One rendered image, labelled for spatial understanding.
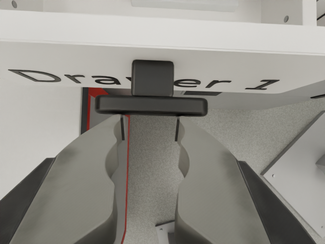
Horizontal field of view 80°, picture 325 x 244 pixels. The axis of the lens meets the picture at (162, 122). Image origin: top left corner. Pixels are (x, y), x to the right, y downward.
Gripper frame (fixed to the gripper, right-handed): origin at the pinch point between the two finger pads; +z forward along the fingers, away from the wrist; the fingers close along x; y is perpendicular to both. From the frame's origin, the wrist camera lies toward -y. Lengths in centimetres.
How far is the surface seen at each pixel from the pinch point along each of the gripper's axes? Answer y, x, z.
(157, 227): 92, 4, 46
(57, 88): 4.9, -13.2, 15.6
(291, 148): 57, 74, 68
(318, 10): -6.0, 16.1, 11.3
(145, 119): 48, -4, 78
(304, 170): 66, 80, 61
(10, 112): 7.7, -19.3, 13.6
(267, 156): 63, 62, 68
